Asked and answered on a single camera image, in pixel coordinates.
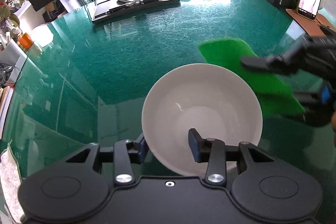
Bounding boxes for brown mouse pad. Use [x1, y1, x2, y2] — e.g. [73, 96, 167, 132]
[286, 8, 336, 38]

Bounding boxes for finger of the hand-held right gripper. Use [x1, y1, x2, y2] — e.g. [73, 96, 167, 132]
[241, 46, 309, 75]
[293, 84, 332, 109]

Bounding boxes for black cables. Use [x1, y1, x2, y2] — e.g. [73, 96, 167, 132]
[0, 63, 23, 83]

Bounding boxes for orange container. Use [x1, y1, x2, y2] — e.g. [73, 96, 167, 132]
[18, 32, 34, 49]

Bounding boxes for white lace cloth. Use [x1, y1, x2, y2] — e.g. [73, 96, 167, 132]
[0, 144, 23, 223]

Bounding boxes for green cloth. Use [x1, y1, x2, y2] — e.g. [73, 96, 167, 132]
[199, 38, 306, 117]

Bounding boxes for black pen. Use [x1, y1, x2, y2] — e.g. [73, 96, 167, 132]
[109, 0, 166, 12]

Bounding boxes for grey pen holder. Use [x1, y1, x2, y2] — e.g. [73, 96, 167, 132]
[0, 39, 28, 84]

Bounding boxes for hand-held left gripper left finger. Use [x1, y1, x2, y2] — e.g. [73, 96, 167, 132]
[65, 133, 149, 186]

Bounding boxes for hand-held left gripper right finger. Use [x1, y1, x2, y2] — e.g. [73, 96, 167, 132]
[188, 128, 275, 185]

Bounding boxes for white bowl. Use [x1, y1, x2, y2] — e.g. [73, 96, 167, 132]
[142, 63, 263, 177]

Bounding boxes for black computer mouse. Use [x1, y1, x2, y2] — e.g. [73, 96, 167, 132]
[319, 24, 336, 37]

